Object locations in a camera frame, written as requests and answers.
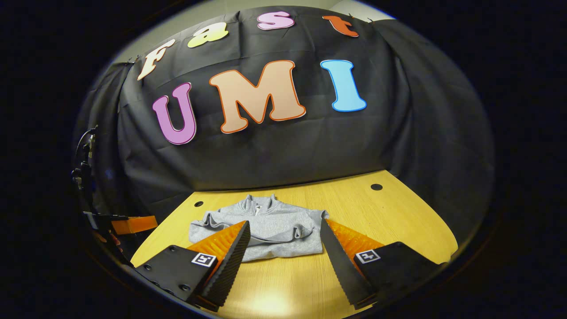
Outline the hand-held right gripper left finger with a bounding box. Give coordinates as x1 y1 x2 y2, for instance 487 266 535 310
135 221 251 311

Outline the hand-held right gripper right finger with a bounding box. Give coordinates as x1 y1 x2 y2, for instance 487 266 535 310
319 218 444 310

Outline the grey zip-neck sweatshirt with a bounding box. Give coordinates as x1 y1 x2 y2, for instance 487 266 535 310
189 194 330 262

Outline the black backdrop cloth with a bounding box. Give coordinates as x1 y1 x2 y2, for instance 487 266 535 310
73 5 494 249

